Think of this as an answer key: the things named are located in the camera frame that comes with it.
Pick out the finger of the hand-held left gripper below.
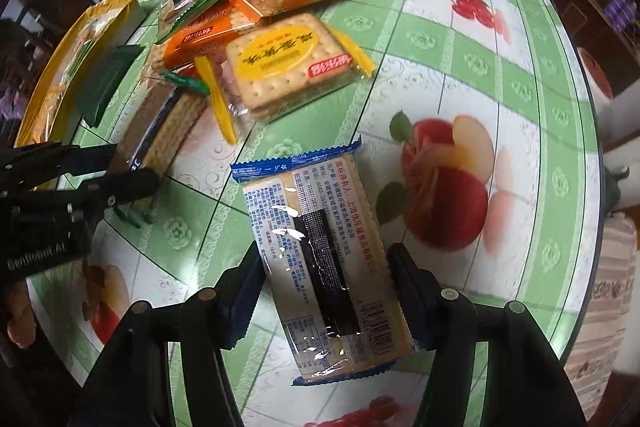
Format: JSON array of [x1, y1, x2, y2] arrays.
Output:
[[0, 141, 121, 194], [30, 167, 162, 229]]

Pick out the purple bottle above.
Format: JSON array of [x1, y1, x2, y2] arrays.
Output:
[[602, 0, 623, 30], [620, 0, 640, 34]]

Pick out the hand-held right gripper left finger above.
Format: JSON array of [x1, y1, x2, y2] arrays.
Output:
[[82, 241, 268, 427]]

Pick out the small orange cracker packet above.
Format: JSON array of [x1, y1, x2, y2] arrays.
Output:
[[162, 4, 261, 70]]

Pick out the yellow taped cardboard box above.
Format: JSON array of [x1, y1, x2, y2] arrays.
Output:
[[12, 0, 146, 148]]

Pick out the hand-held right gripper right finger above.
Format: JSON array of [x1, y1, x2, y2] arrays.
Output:
[[387, 243, 581, 427]]

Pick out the round cracker packet green label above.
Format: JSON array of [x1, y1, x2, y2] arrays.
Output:
[[50, 14, 101, 108]]

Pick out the brown wafer packet green ends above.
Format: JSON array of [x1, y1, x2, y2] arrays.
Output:
[[107, 72, 211, 228]]

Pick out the striped woven cloth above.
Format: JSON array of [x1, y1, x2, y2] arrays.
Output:
[[560, 214, 640, 388]]

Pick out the square cracker packet yellow label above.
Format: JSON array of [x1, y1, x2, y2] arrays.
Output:
[[192, 12, 376, 145]]

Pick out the white and red roll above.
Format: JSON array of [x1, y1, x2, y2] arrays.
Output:
[[575, 47, 616, 148]]

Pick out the person's left hand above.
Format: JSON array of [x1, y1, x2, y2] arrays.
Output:
[[5, 279, 38, 350]]

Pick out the dark green snack packet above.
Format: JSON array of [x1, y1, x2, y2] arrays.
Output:
[[75, 44, 143, 128]]

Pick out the blue edged cracker packet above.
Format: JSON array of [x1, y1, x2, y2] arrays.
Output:
[[230, 137, 416, 388]]

